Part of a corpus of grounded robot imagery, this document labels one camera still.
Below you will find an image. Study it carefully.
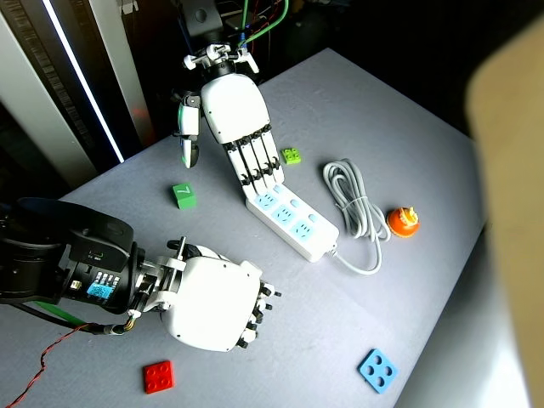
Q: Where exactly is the white light strip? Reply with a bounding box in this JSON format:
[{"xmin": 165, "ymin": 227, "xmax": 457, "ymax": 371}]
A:
[{"xmin": 41, "ymin": 0, "xmax": 126, "ymax": 164}]

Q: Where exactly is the flat red stud brick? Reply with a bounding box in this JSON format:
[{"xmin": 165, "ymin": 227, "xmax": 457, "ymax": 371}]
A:
[{"xmin": 142, "ymin": 360, "xmax": 176, "ymax": 395}]

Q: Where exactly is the white cabinet panel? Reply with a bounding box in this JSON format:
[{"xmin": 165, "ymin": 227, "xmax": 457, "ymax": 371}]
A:
[{"xmin": 0, "ymin": 10, "xmax": 99, "ymax": 188}]

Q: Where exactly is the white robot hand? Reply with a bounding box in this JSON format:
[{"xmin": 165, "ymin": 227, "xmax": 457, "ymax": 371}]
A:
[
  {"xmin": 172, "ymin": 72, "xmax": 286, "ymax": 201},
  {"xmin": 160, "ymin": 238, "xmax": 282, "ymax": 354}
]

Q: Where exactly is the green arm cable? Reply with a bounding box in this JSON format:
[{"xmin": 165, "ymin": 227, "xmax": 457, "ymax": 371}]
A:
[
  {"xmin": 34, "ymin": 299, "xmax": 87, "ymax": 326},
  {"xmin": 238, "ymin": 0, "xmax": 291, "ymax": 48}
]

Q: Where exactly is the grey power strip cord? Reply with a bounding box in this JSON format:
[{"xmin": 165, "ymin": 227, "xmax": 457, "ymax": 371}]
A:
[{"xmin": 321, "ymin": 157, "xmax": 392, "ymax": 276}]

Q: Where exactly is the small thick green brick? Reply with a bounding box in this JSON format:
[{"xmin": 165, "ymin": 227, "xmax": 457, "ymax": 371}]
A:
[{"xmin": 280, "ymin": 147, "xmax": 303, "ymax": 167}]

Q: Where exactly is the green number cube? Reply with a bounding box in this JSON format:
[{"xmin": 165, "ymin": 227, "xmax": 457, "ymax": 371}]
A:
[{"xmin": 171, "ymin": 182, "xmax": 199, "ymax": 211}]

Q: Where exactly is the blue four-hole block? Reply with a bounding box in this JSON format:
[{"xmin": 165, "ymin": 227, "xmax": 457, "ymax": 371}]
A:
[{"xmin": 357, "ymin": 348, "xmax": 400, "ymax": 395}]

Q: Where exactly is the grey table cloth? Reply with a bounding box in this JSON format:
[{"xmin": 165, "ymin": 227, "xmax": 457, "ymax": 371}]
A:
[{"xmin": 0, "ymin": 47, "xmax": 532, "ymax": 408}]

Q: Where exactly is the beige blurred panel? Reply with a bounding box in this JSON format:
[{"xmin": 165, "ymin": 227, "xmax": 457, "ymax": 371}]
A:
[{"xmin": 465, "ymin": 16, "xmax": 544, "ymax": 408}]

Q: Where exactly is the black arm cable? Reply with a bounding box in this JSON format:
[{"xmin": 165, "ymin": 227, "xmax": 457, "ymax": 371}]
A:
[{"xmin": 7, "ymin": 301, "xmax": 137, "ymax": 337}]

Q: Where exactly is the orange toy cake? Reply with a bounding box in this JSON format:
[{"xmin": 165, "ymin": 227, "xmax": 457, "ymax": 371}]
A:
[{"xmin": 385, "ymin": 206, "xmax": 422, "ymax": 239}]

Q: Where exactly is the red-black twisted wire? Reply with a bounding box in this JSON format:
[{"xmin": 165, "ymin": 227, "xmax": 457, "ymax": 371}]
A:
[{"xmin": 0, "ymin": 322, "xmax": 93, "ymax": 408}]

